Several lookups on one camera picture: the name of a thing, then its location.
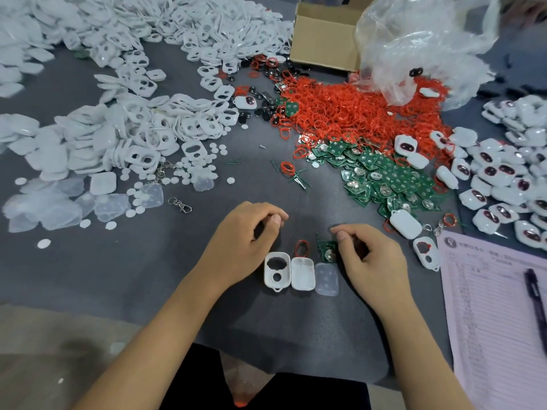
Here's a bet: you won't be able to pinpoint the person's left hand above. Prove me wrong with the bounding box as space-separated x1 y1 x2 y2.
194 202 289 292

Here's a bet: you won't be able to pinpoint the person's right hand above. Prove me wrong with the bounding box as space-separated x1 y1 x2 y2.
330 224 414 315

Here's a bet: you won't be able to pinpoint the person's left forearm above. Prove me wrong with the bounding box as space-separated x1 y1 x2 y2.
72 265 233 410

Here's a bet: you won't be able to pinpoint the person's right forearm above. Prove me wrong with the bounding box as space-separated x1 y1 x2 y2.
373 294 476 410

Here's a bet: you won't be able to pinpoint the green circuit board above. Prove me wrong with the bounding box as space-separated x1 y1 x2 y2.
316 234 339 265

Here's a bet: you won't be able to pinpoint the translucent square pad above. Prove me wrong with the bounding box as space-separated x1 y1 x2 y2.
315 263 340 298

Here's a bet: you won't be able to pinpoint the white plain back shell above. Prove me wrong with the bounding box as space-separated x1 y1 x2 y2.
291 257 316 292

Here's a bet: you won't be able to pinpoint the white holed front shell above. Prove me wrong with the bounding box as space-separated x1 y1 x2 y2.
264 252 292 293

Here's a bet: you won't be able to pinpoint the pile of green circuit boards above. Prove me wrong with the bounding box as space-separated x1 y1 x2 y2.
310 140 442 219

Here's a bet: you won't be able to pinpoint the scatter of white round discs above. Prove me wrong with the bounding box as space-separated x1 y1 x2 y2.
14 142 236 250

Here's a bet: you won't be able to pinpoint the pile of small black parts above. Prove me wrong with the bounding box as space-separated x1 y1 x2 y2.
226 59 308 129

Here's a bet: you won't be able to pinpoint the pile of red rubber rings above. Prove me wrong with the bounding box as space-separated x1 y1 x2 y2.
250 55 454 167

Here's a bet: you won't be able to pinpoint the black shorts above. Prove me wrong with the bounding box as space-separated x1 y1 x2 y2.
159 343 372 410

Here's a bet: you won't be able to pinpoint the printed paper form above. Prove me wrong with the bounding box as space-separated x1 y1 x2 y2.
437 229 547 410

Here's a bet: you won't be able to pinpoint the brown cardboard box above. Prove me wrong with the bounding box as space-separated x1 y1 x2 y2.
290 0 381 73

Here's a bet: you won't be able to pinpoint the black pen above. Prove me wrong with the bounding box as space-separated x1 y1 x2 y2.
524 269 547 356

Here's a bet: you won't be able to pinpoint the clear plastic bag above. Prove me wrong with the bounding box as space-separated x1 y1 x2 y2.
355 0 501 112

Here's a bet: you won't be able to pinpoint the pile of white holed frames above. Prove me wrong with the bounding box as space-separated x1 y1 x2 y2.
60 0 296 165

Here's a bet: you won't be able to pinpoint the pile of translucent pads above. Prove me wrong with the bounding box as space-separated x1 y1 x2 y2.
2 171 165 233

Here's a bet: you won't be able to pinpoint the pile of white plain covers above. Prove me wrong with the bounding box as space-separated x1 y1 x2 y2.
0 0 129 182

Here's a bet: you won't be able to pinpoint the green wire ties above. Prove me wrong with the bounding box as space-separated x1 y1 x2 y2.
271 160 312 191

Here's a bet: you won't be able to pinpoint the white closed keychain case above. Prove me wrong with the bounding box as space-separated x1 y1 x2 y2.
389 208 423 240

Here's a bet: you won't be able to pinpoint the white shell with red ring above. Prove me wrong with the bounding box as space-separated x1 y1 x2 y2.
413 236 441 272

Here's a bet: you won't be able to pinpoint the pile of assembled white keychains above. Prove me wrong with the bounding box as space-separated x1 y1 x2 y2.
393 95 547 251

